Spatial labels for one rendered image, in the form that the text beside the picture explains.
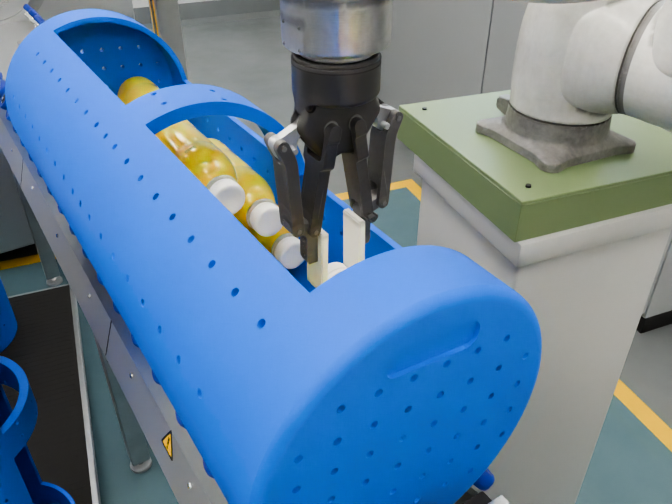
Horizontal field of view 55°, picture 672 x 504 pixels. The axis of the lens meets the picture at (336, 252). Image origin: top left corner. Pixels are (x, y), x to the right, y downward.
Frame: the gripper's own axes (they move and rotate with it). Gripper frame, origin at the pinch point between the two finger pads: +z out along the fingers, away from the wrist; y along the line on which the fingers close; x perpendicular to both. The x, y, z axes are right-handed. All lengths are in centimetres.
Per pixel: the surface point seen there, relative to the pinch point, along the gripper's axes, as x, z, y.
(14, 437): -48, 54, 36
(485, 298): 20.4, -8.0, 0.5
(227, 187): -13.4, -2.7, 5.3
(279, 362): 16.5, -6.2, 15.1
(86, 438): -84, 99, 23
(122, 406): -78, 87, 13
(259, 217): -13.8, 2.6, 1.6
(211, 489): 3.2, 21.5, 17.4
